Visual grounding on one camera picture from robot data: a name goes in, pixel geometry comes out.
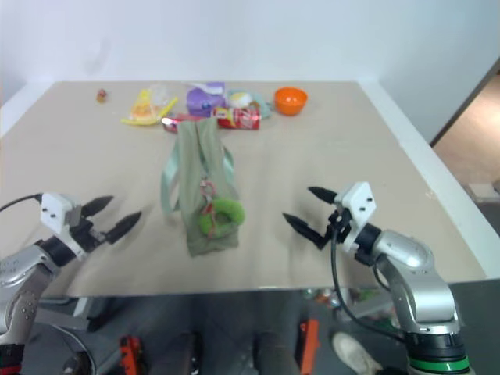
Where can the olive green tote bag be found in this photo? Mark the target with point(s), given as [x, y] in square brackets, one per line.
[195, 164]

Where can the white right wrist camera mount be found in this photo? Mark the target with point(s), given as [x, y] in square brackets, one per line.
[357, 199]

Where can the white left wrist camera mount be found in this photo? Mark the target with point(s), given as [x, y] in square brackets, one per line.
[54, 209]

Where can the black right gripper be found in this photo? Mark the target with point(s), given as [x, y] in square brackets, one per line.
[339, 224]

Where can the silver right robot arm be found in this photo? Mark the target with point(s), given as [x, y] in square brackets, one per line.
[418, 281]

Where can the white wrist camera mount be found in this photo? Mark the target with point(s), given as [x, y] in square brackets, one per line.
[357, 199]
[54, 209]

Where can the orange plastic bowl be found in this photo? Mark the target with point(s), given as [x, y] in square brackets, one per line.
[290, 101]

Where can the grey metal box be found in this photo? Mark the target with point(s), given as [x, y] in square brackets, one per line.
[78, 310]

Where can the white shoe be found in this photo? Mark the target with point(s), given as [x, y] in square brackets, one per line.
[353, 351]

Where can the yellow snack package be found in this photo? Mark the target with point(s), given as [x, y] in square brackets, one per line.
[142, 111]

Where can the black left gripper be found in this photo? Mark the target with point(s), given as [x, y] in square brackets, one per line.
[84, 232]

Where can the white teal packet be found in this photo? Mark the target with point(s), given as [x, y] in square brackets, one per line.
[265, 108]

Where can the cardboard box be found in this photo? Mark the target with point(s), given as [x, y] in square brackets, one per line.
[484, 191]

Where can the small red toy figure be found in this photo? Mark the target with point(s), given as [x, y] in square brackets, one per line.
[102, 95]

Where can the red silver snack packet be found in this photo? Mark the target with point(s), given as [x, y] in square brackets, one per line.
[172, 124]

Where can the purple wipes pack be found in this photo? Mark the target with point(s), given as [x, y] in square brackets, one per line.
[203, 99]

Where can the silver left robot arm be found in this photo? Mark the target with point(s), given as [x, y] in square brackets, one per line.
[23, 269]

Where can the clear plastic bag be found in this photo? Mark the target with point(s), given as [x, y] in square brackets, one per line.
[161, 93]

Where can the orange black tool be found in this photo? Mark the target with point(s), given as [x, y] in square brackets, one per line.
[131, 353]

